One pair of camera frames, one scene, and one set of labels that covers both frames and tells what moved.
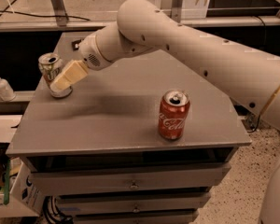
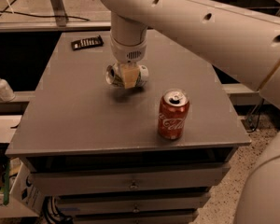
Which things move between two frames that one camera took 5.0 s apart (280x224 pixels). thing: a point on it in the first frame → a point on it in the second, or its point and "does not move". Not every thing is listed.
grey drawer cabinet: [144, 141] does not move
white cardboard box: [24, 199] does not move
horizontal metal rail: [106, 26] does not move
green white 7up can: [50, 63] → [115, 77]
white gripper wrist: [90, 54] → [128, 53]
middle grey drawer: [121, 203] does not move
